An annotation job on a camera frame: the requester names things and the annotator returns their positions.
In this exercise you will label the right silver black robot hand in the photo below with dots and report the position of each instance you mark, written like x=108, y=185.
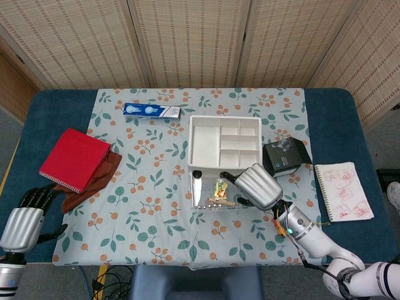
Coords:
x=259, y=187

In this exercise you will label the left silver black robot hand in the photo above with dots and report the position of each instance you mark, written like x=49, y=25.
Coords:
x=22, y=228

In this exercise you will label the clear plastic bag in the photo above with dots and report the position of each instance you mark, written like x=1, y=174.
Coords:
x=209, y=187

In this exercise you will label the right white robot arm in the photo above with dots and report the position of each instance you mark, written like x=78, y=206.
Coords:
x=309, y=234

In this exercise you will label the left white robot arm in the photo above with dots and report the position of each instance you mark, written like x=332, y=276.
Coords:
x=9, y=278

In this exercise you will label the wooden roller stick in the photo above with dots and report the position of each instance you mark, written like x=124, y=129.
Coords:
x=225, y=202

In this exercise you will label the black cardboard box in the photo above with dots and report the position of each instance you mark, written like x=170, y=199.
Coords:
x=284, y=156

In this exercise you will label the black round cap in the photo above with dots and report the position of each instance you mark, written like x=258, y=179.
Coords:
x=197, y=173

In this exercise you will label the yellow rubber band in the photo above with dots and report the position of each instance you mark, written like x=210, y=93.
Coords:
x=323, y=223

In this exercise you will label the brown cloth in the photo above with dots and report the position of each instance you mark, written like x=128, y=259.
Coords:
x=93, y=187

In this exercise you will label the white spiral sketchbook red drawings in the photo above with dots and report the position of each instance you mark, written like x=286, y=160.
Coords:
x=343, y=193

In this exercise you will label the red spiral notebook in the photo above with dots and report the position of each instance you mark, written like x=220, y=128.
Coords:
x=75, y=159

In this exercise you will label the floral printed tablecloth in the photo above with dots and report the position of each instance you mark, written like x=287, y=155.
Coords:
x=150, y=218

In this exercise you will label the blue chair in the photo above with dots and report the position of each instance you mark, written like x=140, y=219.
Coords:
x=193, y=282

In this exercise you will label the white shoe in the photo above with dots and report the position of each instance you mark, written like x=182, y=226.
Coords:
x=394, y=197

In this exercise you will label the blue white toothpaste box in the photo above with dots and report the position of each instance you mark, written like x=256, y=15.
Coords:
x=147, y=111

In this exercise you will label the woven bamboo folding screen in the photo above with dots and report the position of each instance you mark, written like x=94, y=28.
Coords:
x=187, y=40

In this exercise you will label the white plastic drawer organizer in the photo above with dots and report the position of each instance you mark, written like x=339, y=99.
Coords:
x=204, y=147

